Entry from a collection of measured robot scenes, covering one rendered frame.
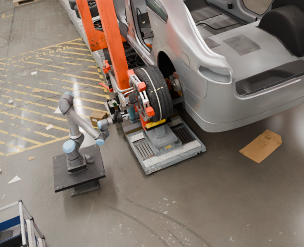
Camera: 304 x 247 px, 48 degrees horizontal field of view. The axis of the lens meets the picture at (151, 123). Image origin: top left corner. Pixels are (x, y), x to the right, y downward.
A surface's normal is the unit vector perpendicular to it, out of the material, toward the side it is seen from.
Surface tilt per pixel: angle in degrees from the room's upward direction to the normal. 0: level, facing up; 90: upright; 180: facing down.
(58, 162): 0
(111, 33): 90
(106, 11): 90
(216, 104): 90
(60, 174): 0
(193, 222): 0
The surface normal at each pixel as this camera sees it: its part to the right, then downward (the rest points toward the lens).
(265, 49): -0.01, -0.52
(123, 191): -0.16, -0.77
